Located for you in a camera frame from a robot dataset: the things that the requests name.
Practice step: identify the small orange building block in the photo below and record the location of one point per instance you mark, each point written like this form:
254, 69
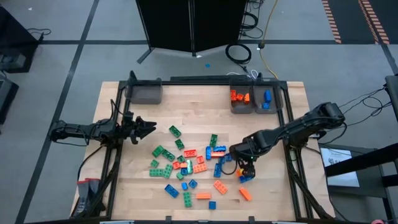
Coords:
200, 159
239, 97
176, 165
183, 165

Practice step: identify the dark grey table edge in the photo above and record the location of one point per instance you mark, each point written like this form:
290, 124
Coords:
392, 93

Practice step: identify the black cabinet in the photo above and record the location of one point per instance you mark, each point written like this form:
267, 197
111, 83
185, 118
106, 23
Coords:
15, 37

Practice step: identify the black folding screen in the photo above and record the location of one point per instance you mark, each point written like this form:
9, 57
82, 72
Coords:
171, 25

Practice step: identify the black case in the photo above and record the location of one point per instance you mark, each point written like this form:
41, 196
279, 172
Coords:
6, 96

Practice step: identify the grey translucent plastic bin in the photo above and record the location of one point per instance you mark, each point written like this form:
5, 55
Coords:
242, 108
276, 105
146, 95

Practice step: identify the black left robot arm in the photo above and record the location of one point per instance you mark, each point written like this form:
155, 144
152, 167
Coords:
77, 130

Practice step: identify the red-capped black clamp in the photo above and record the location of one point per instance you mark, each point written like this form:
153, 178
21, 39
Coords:
81, 196
93, 189

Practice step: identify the small green building block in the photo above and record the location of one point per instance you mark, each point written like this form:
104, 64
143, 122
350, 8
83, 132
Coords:
154, 163
181, 159
179, 176

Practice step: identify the black desk frame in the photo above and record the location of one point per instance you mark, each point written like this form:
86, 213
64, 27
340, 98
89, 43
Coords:
357, 161

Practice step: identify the small blue building block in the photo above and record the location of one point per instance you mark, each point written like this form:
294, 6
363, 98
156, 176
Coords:
265, 105
193, 183
184, 186
221, 160
228, 157
184, 171
212, 205

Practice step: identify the red round object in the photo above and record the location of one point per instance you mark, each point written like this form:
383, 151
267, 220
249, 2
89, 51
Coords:
377, 222

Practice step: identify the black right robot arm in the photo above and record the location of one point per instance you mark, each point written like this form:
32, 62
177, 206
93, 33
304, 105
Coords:
295, 127

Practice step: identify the white paper sheet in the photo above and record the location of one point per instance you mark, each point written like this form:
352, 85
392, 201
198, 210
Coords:
337, 161

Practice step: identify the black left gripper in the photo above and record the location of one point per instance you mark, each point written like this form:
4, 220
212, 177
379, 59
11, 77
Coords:
129, 127

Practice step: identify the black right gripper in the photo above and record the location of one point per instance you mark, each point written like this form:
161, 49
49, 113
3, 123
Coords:
247, 163

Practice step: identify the black aluminium table frame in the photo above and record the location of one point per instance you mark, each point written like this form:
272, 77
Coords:
199, 83

